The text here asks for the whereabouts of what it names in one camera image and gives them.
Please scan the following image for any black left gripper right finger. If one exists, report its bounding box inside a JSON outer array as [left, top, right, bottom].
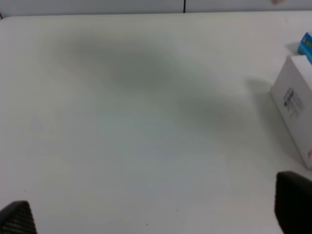
[[274, 171, 312, 234]]

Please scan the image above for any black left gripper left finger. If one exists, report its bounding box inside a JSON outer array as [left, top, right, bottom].
[[0, 200, 37, 234]]

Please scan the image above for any white cardboard box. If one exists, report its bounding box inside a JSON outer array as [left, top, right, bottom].
[[271, 56, 312, 169]]

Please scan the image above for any blue green toothpaste box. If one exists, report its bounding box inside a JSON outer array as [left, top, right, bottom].
[[298, 32, 312, 63]]

